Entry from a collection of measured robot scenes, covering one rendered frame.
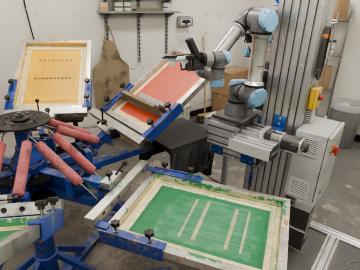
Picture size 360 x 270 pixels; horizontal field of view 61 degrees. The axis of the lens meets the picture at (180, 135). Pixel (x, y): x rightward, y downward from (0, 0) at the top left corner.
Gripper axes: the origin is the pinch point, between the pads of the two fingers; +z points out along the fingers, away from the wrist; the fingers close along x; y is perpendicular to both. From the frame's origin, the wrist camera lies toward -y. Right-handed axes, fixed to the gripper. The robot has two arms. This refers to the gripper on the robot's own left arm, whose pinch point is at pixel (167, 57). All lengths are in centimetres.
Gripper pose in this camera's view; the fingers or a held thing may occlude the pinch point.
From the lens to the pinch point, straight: 153.0
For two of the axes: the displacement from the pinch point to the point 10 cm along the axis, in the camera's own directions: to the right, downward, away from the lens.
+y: 0.3, 9.5, 3.0
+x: -4.7, -2.5, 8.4
